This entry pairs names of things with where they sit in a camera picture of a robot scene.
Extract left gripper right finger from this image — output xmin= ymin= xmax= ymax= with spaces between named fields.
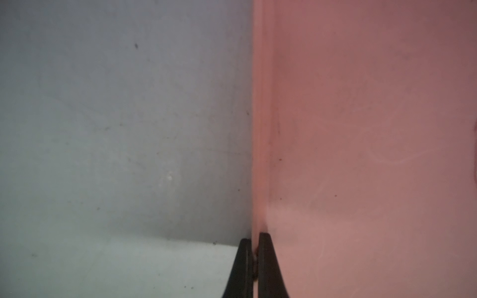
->
xmin=257 ymin=232 xmax=289 ymax=298

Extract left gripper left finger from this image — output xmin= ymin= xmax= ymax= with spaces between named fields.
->
xmin=222 ymin=238 xmax=254 ymax=298

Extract pink silicone mat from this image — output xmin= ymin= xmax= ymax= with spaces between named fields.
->
xmin=252 ymin=1 xmax=477 ymax=298

